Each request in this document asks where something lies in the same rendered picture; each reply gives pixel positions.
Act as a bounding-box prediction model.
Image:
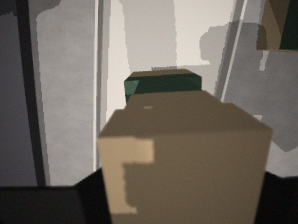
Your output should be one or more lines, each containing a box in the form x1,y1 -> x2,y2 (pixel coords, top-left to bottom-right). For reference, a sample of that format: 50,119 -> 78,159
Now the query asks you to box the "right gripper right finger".
254,171 -> 298,224

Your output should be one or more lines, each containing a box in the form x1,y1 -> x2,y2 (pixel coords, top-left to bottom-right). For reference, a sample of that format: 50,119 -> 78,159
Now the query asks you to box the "tan rectangular block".
256,0 -> 298,53
97,69 -> 273,224

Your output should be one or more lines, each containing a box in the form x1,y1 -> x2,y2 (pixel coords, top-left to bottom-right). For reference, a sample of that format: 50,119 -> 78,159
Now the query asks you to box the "white long shallow tray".
94,0 -> 247,172

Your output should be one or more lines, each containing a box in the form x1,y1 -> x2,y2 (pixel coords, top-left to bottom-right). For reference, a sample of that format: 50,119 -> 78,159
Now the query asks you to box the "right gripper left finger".
0,168 -> 112,224

